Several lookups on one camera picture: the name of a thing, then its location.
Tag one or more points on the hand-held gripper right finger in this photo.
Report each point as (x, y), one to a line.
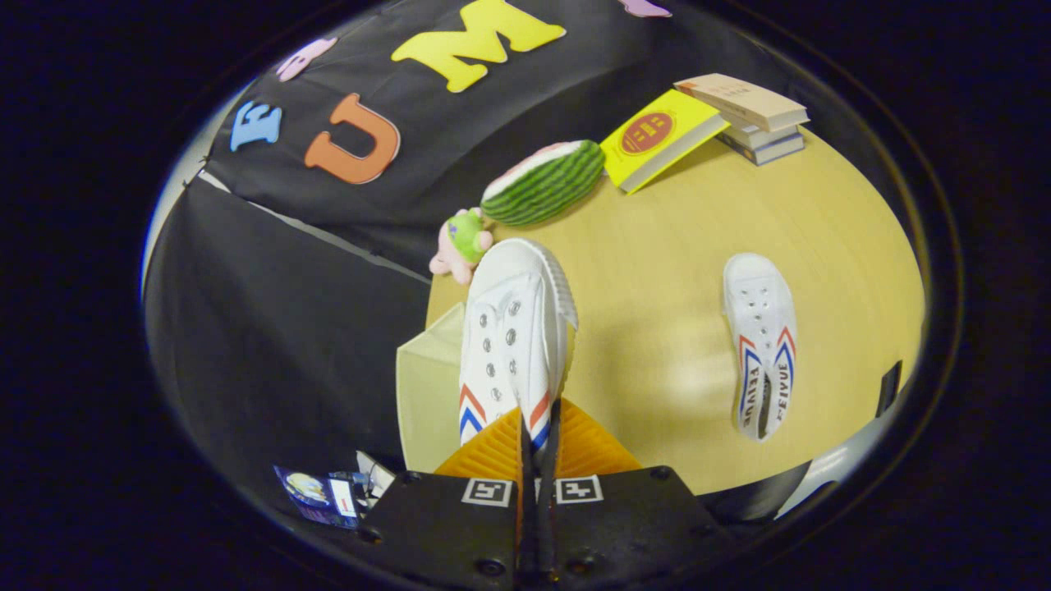
(548, 509)

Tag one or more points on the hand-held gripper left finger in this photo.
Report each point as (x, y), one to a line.
(527, 509)

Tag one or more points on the pale green storage box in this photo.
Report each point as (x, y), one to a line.
(427, 402)

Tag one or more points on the white canvas shoe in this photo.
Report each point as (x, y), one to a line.
(513, 328)
(759, 312)

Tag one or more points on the blue printed box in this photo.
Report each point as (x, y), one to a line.
(312, 492)

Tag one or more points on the white cardboard piece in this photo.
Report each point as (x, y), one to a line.
(374, 472)

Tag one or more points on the pink and green plush toy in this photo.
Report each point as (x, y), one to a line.
(447, 258)

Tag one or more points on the black backdrop cloth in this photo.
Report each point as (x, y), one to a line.
(287, 328)

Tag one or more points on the watermelon slice plush toy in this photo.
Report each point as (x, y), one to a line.
(546, 189)

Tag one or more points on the yellow book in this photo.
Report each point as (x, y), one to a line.
(657, 135)

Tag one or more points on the blue book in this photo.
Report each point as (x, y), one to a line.
(768, 153)

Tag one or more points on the grey book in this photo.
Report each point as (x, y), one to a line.
(764, 135)

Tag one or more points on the tan book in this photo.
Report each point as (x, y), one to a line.
(739, 98)

